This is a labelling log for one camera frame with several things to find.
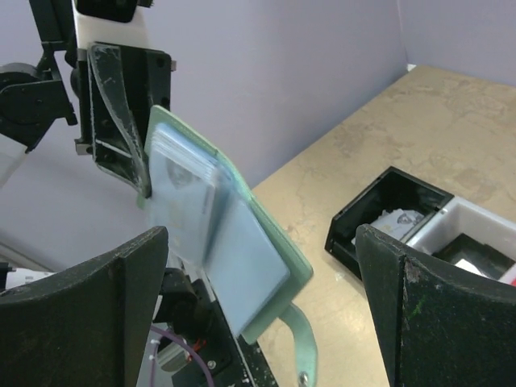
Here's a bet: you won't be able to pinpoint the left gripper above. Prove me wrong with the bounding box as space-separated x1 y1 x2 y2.
74 42 176 198

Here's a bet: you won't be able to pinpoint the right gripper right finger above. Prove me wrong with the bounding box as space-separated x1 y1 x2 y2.
356 225 515 386

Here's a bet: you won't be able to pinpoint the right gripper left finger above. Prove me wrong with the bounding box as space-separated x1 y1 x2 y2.
1 227 168 386

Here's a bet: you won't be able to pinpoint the silver card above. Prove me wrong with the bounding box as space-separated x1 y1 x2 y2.
145 123 221 266

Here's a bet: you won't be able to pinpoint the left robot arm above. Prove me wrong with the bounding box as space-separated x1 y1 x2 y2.
1 1 176 198

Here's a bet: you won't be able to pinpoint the black cards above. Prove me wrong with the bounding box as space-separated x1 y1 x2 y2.
432 234 515 281

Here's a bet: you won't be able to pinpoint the silver cards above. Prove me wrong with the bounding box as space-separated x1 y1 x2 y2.
370 209 424 240

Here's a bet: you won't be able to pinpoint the white bin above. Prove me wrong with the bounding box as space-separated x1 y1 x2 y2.
406 197 515 285

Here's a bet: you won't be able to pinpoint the black bin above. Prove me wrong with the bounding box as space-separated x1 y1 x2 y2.
325 166 454 278

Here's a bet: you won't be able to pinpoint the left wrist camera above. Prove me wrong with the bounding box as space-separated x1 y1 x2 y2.
72 1 152 49

